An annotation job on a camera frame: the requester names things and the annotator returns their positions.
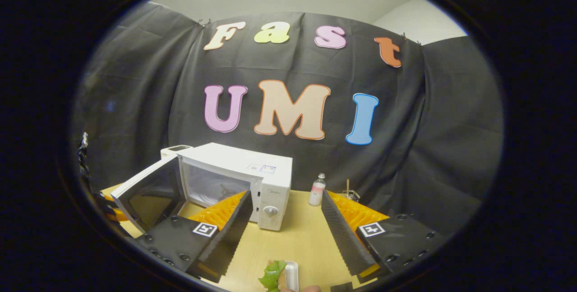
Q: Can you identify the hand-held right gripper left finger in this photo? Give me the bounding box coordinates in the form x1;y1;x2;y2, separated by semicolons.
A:
135;191;254;284

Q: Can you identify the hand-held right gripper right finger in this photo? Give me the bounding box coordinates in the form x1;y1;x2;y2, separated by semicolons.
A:
321;190;451;284

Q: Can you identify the white microwave oven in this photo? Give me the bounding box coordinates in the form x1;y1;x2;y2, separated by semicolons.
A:
110;142;293;234

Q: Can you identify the clear bottle with pink label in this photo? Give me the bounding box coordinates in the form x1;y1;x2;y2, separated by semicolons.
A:
308;173;326;207

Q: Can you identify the white toaster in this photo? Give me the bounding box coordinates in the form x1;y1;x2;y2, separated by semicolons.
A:
160;145;193;160

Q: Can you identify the black backdrop cloth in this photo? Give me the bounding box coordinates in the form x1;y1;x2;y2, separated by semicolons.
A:
74;1;504;220

